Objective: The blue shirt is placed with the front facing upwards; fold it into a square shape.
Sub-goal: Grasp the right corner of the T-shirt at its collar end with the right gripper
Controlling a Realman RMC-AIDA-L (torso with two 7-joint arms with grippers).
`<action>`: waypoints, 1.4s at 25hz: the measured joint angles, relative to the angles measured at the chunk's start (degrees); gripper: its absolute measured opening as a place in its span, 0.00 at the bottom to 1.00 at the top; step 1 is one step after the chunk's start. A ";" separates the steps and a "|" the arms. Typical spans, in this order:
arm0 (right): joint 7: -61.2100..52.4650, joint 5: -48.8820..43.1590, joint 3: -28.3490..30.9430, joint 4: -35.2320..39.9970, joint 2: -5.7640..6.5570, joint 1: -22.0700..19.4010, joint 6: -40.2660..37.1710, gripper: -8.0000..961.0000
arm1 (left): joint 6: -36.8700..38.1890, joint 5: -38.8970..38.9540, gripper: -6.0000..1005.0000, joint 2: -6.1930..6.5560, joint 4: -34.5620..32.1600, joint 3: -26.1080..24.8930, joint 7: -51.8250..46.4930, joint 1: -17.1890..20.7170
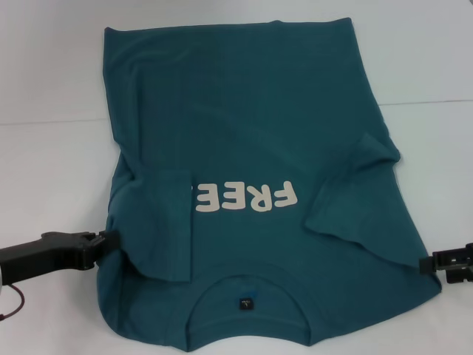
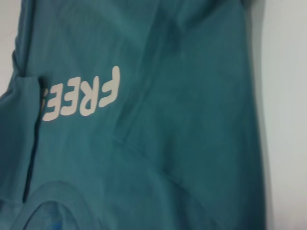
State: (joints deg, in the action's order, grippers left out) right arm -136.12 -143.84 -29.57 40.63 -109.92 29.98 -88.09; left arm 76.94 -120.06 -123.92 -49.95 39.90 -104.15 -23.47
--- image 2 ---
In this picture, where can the teal t-shirt with FREE print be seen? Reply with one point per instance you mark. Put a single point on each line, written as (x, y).
(156, 119)

